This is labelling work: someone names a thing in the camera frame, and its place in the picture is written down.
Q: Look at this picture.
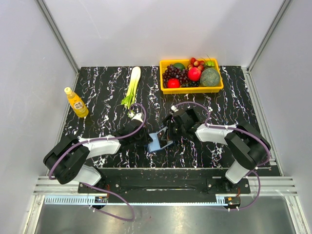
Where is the purple grape bunch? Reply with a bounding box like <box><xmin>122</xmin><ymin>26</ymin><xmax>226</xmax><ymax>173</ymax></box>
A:
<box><xmin>162</xmin><ymin>65</ymin><xmax>189</xmax><ymax>88</ymax></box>

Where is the red apple front left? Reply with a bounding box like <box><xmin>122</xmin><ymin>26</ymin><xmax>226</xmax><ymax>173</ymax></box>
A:
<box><xmin>167</xmin><ymin>78</ymin><xmax>180</xmax><ymax>88</ymax></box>

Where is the red pink peach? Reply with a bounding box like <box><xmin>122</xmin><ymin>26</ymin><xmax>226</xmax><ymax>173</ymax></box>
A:
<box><xmin>188</xmin><ymin>67</ymin><xmax>201</xmax><ymax>81</ymax></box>

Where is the yellow plastic fruit bin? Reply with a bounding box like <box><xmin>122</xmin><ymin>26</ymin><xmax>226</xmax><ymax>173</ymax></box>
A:
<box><xmin>159</xmin><ymin>58</ymin><xmax>224</xmax><ymax>95</ymax></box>

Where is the dark blueberry cluster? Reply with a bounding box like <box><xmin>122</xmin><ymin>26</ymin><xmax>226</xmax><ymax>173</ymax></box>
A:
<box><xmin>180</xmin><ymin>81</ymin><xmax>200</xmax><ymax>88</ymax></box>

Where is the green avocado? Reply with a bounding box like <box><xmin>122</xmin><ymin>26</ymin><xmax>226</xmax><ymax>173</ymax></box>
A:
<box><xmin>173</xmin><ymin>62</ymin><xmax>185</xmax><ymax>71</ymax></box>

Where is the blue leather card holder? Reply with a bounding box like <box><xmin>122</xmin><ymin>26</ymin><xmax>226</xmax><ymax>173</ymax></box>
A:
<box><xmin>147</xmin><ymin>127</ymin><xmax>173</xmax><ymax>153</ymax></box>

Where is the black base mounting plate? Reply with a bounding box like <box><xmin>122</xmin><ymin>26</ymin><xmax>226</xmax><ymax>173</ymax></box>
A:
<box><xmin>78</xmin><ymin>175</ymin><xmax>252</xmax><ymax>195</ymax></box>

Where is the green netted melon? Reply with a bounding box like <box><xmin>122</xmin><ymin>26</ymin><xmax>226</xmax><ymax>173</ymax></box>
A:
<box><xmin>200</xmin><ymin>68</ymin><xmax>220</xmax><ymax>87</ymax></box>

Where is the celery stalk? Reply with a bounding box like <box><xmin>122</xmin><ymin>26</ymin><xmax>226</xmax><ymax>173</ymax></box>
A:
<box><xmin>121</xmin><ymin>66</ymin><xmax>141</xmax><ymax>110</ymax></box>

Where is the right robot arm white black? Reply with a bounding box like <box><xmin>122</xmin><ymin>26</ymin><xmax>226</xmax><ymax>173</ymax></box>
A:
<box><xmin>163</xmin><ymin>108</ymin><xmax>271</xmax><ymax>193</ymax></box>

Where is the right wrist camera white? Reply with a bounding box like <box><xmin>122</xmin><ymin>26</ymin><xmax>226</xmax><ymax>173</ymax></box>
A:
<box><xmin>171</xmin><ymin>105</ymin><xmax>179</xmax><ymax>113</ymax></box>

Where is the red cherry cluster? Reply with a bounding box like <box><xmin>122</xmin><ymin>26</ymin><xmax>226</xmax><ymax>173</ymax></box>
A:
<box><xmin>188</xmin><ymin>57</ymin><xmax>205</xmax><ymax>71</ymax></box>

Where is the yellow juice bottle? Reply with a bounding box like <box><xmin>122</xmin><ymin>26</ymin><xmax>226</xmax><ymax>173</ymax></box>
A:
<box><xmin>64</xmin><ymin>87</ymin><xmax>89</xmax><ymax>118</ymax></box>

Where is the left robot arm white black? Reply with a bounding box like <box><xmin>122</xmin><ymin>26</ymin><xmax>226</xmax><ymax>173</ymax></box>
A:
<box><xmin>43</xmin><ymin>113</ymin><xmax>152</xmax><ymax>193</ymax></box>

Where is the green apple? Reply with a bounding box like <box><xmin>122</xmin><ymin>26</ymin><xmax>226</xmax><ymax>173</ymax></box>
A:
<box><xmin>204</xmin><ymin>60</ymin><xmax>215</xmax><ymax>68</ymax></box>

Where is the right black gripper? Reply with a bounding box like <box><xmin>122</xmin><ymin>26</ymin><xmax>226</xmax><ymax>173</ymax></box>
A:
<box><xmin>162</xmin><ymin>120</ymin><xmax>185</xmax><ymax>141</ymax></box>

